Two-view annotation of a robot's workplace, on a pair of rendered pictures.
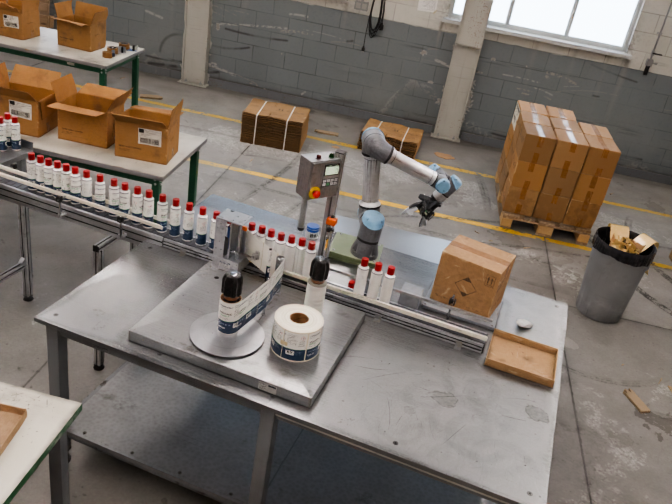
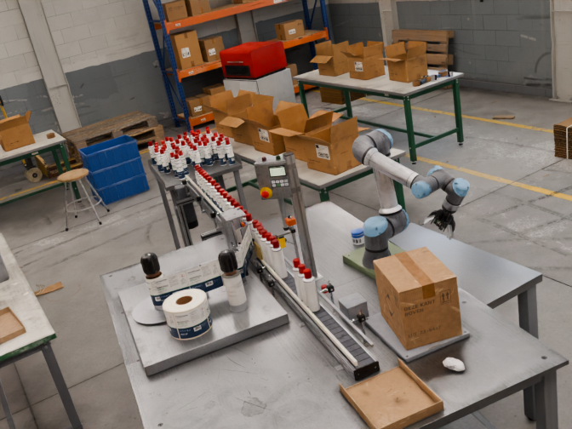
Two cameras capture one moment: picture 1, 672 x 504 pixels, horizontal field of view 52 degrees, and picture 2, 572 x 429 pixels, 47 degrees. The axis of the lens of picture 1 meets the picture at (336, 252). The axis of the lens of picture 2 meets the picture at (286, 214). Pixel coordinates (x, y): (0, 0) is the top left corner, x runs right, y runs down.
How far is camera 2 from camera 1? 2.78 m
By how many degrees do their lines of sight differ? 52
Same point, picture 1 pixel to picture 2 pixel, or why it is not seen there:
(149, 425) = not seen: hidden behind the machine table
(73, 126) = (291, 145)
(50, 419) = (31, 337)
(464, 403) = (263, 417)
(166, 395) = not seen: hidden behind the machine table
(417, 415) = (208, 411)
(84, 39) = (403, 72)
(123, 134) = (308, 150)
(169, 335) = (133, 300)
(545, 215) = not seen: outside the picture
